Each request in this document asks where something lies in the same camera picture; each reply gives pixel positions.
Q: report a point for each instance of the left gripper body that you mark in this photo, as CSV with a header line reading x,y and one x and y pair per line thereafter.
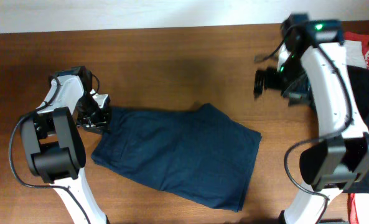
x,y
94,125

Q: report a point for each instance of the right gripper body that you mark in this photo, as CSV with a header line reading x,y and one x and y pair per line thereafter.
x,y
272,81

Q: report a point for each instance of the navy blue shorts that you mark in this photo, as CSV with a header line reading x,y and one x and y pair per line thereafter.
x,y
200,155

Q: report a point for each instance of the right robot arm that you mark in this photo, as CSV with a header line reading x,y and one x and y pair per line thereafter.
x,y
299,33

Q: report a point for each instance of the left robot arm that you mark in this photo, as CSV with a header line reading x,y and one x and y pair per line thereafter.
x,y
53,147

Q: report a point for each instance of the black garment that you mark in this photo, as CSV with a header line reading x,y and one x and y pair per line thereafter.
x,y
341,97

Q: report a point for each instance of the red and white shirt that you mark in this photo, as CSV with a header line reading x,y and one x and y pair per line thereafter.
x,y
357,46

